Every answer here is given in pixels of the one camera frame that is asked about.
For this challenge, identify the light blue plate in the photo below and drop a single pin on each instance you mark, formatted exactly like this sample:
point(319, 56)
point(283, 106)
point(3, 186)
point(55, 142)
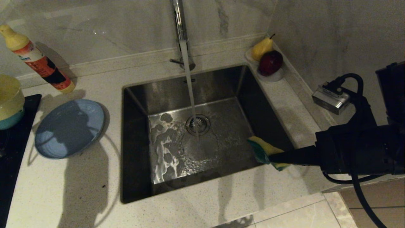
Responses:
point(69, 129)

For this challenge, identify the black induction cooktop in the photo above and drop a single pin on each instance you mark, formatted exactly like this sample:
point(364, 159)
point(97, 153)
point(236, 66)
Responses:
point(12, 164)

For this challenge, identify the yellow plastic bowl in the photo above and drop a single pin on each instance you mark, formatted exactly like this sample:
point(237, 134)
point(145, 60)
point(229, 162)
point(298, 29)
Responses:
point(9, 95)

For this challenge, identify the chrome faucet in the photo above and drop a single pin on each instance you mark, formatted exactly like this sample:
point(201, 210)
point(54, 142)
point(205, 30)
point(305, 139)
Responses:
point(179, 22)

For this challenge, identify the yellow sponge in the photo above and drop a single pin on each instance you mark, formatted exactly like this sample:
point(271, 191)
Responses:
point(261, 150)

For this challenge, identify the metal sink drain strainer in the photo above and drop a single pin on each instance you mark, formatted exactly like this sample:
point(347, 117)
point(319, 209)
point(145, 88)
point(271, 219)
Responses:
point(202, 125)

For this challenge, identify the white fruit dish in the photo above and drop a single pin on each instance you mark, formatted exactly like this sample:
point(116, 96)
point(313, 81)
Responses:
point(272, 79)

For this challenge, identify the teal plastic bowl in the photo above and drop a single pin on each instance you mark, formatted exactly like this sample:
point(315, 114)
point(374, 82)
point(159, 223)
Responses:
point(11, 123)

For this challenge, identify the yellow pear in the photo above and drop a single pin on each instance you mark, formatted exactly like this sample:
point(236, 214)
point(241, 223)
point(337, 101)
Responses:
point(261, 49)

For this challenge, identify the stainless steel sink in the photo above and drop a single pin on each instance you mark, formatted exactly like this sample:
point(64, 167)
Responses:
point(171, 95)

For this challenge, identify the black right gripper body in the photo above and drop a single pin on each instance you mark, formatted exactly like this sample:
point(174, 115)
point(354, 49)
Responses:
point(364, 148)

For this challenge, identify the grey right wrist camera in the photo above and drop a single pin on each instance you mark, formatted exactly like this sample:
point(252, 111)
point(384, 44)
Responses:
point(330, 99)

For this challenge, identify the orange-label dish soap bottle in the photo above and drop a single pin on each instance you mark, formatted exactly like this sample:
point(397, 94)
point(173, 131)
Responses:
point(44, 68)

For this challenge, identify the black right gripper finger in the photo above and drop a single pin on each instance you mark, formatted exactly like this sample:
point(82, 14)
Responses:
point(297, 156)

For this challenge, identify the dark red apple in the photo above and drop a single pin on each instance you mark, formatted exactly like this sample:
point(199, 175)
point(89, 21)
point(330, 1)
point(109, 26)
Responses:
point(271, 63)

